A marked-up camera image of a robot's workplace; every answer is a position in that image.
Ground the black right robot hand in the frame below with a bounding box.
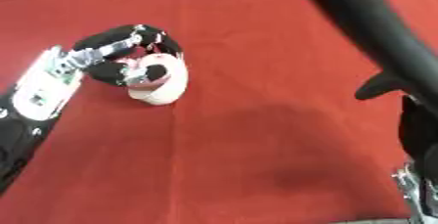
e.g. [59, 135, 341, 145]
[292, 0, 438, 177]

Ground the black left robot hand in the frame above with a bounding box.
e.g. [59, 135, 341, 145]
[71, 23, 187, 88]

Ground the white cylindrical roll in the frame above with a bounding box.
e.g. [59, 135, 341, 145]
[124, 53, 191, 107]

